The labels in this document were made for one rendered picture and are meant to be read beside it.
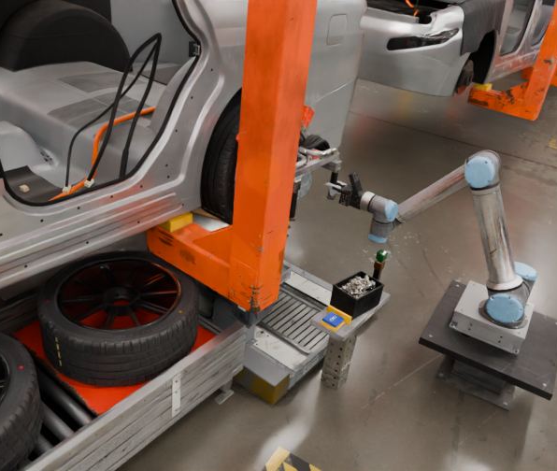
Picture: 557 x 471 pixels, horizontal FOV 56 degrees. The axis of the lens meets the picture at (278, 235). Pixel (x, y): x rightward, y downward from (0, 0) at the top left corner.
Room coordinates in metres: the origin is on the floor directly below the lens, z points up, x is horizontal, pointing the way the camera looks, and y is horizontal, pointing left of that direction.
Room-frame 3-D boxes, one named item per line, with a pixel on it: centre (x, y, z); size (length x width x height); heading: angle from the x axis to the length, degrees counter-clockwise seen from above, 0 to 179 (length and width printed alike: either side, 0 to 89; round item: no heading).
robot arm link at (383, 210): (2.26, -0.48, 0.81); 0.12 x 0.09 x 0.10; 55
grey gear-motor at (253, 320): (2.14, 0.19, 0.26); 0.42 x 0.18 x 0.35; 55
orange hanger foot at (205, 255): (2.01, 0.35, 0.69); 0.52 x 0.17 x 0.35; 55
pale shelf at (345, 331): (1.94, -0.38, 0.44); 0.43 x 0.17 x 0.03; 145
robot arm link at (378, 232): (2.27, -0.49, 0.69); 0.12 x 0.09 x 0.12; 151
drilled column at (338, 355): (1.92, -0.36, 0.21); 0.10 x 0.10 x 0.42; 55
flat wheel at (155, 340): (1.78, 0.64, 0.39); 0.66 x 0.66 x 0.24
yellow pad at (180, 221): (2.11, 0.50, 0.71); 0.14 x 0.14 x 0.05; 55
